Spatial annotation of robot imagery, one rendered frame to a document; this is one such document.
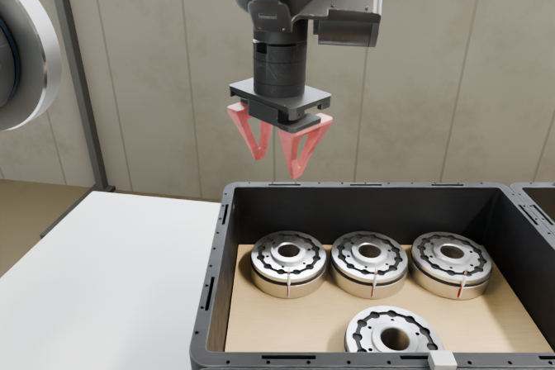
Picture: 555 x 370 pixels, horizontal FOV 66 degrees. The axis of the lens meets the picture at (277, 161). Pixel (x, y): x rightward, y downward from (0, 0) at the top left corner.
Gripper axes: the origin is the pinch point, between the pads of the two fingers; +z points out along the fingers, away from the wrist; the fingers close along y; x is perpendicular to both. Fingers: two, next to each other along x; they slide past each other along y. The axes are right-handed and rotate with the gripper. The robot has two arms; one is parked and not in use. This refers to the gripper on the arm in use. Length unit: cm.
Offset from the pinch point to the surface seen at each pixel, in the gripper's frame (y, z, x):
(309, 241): -1.7, 14.0, -5.0
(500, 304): -24.7, 16.2, -15.4
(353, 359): -20.3, 6.4, 11.2
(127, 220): 44, 31, 1
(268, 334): -7.5, 16.7, 8.6
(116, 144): 170, 76, -52
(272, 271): -2.7, 13.6, 3.2
